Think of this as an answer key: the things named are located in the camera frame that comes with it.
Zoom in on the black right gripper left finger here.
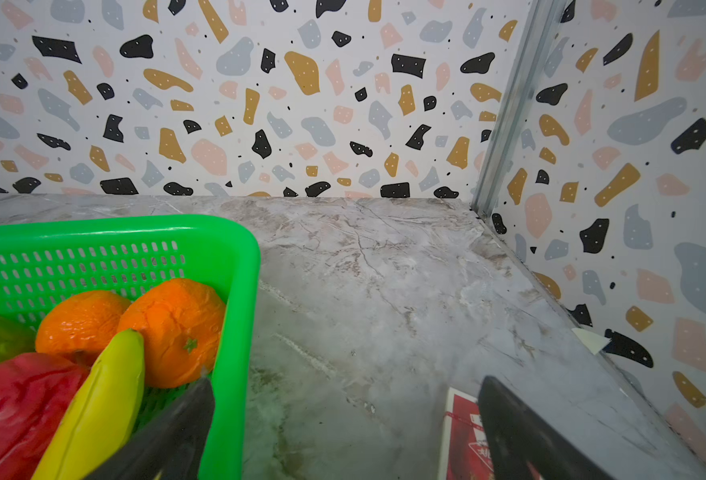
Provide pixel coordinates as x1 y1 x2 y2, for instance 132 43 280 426
87 378 215 479

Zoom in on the small orange fruit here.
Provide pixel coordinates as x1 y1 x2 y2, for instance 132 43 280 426
35 290 131 367

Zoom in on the green plastic basket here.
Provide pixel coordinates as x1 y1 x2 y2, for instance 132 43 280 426
0 215 261 479

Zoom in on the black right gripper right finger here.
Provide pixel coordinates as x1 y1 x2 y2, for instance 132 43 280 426
477 376 610 480

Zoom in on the aluminium right corner post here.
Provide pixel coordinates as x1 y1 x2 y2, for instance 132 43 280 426
471 0 567 222

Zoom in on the yellow banana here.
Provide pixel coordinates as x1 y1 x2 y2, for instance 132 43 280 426
33 329 145 479

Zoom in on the red apple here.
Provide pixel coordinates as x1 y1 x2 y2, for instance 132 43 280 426
0 353 89 479

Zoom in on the large orange fruit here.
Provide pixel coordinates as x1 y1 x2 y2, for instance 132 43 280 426
118 278 226 389

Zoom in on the red playing card box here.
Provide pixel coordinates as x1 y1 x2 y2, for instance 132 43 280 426
436 387 546 480

